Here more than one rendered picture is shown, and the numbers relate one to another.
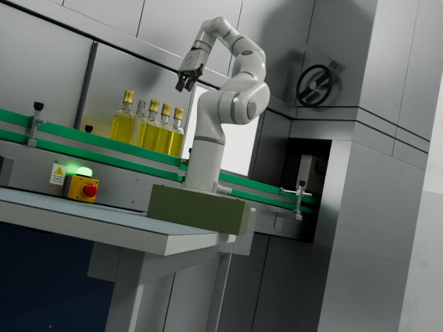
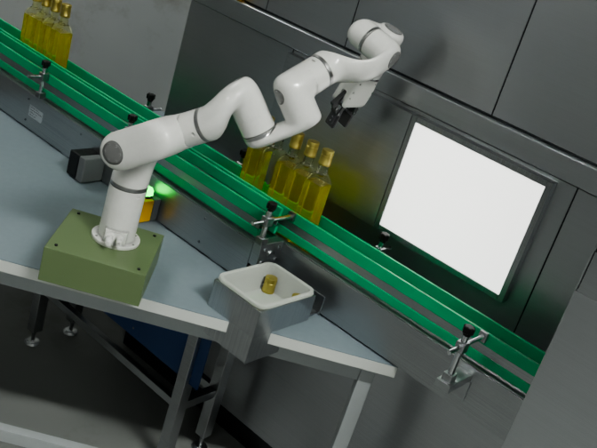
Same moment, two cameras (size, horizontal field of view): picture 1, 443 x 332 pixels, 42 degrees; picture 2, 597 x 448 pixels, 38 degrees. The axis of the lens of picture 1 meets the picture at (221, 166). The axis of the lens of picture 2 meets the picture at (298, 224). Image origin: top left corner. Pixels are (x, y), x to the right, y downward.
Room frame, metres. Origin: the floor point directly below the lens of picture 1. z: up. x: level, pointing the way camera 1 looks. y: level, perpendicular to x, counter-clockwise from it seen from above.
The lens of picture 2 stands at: (1.69, -2.03, 1.87)
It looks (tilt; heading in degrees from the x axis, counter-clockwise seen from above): 22 degrees down; 77
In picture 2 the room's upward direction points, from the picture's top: 18 degrees clockwise
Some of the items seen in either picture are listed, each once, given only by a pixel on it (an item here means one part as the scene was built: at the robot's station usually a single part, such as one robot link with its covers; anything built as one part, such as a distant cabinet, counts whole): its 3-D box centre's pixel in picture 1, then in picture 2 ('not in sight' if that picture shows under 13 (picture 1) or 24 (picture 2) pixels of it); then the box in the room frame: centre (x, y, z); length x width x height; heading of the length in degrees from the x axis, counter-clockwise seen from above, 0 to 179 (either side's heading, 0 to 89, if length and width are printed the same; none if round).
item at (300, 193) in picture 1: (293, 205); (457, 364); (2.54, -0.34, 0.90); 0.17 x 0.05 x 0.23; 43
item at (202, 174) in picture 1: (208, 170); (121, 214); (1.71, 0.03, 0.92); 0.16 x 0.13 x 0.15; 88
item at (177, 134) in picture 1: (170, 153); (310, 206); (2.21, 0.20, 0.99); 0.06 x 0.06 x 0.21; 43
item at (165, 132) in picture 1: (157, 149); (296, 197); (2.17, 0.24, 0.99); 0.06 x 0.06 x 0.21; 44
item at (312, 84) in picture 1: (316, 86); not in sight; (2.77, -0.37, 1.49); 0.21 x 0.05 x 0.21; 43
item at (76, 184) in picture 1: (81, 189); (141, 206); (1.77, 0.40, 0.79); 0.07 x 0.07 x 0.07; 43
